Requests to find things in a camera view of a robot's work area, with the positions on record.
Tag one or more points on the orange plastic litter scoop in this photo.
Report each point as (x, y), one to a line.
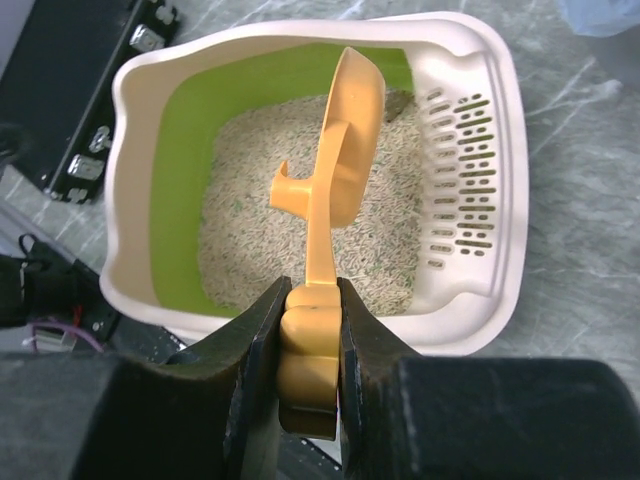
(308, 372)

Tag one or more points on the grey bin with blue bag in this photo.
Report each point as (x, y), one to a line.
(599, 18)

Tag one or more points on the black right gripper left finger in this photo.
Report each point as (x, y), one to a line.
(208, 412)

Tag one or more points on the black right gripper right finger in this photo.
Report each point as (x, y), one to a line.
(409, 416)

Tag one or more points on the beige green litter box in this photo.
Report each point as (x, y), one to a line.
(171, 103)

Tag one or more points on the beige cat litter pellets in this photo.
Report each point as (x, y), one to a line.
(253, 221)

